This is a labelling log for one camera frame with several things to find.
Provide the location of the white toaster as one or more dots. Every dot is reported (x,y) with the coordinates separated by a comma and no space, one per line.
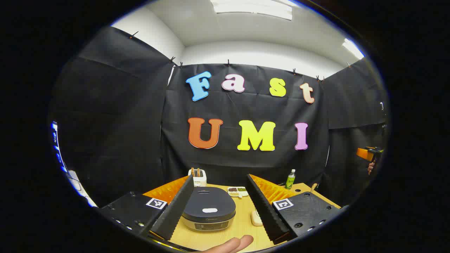
(199,181)

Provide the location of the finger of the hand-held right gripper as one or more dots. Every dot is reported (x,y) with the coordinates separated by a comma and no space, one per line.
(362,154)

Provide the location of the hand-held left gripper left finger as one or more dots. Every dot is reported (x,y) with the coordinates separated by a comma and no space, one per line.
(175,207)

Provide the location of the white divided bean dish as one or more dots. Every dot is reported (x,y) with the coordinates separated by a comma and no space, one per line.
(237,191)

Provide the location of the green drink bottle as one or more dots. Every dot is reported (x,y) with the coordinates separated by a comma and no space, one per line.
(290,180)

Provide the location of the black backdrop cloth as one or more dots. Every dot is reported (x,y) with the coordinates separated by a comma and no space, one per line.
(116,123)

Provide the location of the large ceiling light panel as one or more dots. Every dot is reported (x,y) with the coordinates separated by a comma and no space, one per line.
(253,8)

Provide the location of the dark grey rice cooker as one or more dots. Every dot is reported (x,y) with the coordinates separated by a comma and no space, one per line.
(209,203)

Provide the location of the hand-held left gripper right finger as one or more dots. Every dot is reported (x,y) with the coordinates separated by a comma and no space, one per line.
(263,207)

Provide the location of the white side desk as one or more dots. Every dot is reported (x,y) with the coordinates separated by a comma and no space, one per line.
(79,188)

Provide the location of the computer monitor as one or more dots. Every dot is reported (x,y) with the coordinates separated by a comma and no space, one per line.
(56,144)

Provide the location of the small ceiling light panel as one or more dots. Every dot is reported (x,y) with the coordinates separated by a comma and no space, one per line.
(353,48)

